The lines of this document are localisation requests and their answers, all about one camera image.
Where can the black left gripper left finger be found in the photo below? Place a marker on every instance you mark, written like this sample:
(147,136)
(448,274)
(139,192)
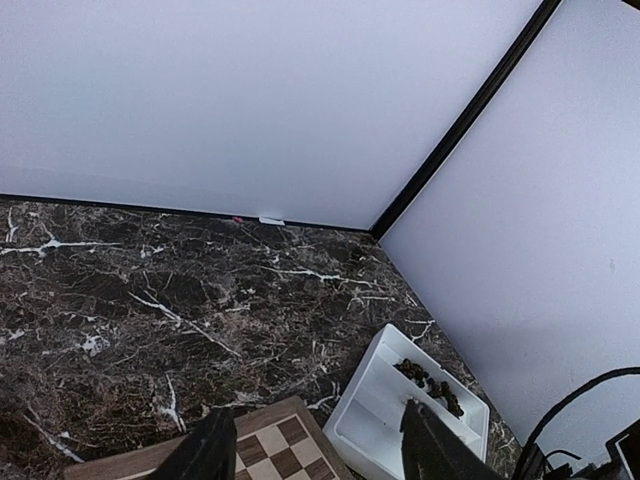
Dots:
(208,452)

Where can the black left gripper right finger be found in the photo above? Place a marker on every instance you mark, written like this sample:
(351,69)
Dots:
(430,450)

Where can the pile of dark chess pieces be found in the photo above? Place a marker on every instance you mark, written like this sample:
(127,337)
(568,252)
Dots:
(435,389)

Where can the wooden chess board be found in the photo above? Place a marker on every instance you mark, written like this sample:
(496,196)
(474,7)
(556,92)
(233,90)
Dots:
(280,441)

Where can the white divided plastic tray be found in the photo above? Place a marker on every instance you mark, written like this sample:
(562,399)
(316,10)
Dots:
(364,427)

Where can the white paper label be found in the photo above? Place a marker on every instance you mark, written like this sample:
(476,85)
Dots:
(271,221)

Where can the black enclosure frame post right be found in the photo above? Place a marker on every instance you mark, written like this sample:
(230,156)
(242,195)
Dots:
(466,119)

